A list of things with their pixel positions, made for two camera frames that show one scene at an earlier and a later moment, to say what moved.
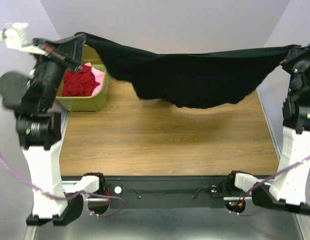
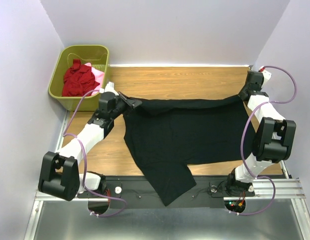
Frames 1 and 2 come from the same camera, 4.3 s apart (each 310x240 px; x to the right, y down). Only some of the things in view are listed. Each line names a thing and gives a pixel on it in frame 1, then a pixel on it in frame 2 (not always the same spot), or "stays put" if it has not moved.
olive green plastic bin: (97, 102) stays put
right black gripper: (301, 53) to (240, 94)
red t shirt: (80, 83) stays put
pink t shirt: (99, 77) stays put
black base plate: (172, 192) stays put
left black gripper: (70, 47) to (133, 103)
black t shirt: (195, 80) to (165, 135)
